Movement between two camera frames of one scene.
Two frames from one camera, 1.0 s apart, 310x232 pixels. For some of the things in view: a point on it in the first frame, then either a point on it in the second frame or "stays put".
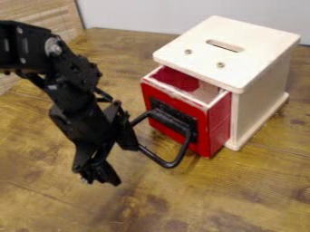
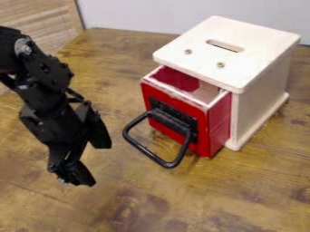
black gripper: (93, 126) -> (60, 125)
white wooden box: (244, 60) stays put
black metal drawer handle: (176, 120) stays put
